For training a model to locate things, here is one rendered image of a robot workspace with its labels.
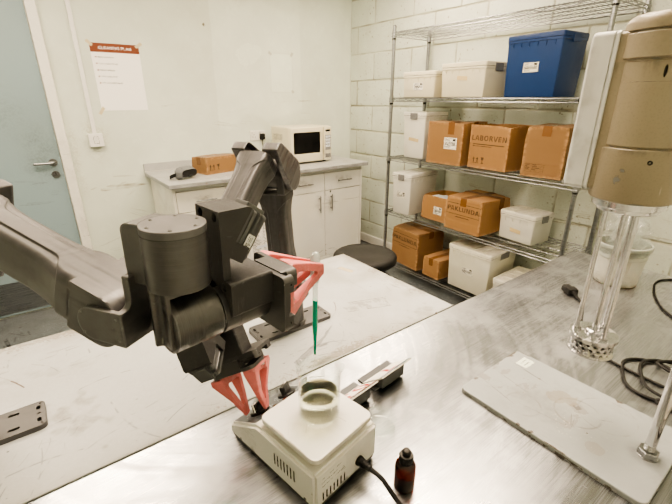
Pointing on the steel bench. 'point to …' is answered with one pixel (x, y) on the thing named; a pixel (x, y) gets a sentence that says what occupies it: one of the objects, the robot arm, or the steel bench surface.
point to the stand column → (657, 425)
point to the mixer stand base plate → (575, 424)
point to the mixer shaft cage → (593, 333)
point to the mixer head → (626, 119)
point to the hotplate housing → (278, 462)
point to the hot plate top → (298, 440)
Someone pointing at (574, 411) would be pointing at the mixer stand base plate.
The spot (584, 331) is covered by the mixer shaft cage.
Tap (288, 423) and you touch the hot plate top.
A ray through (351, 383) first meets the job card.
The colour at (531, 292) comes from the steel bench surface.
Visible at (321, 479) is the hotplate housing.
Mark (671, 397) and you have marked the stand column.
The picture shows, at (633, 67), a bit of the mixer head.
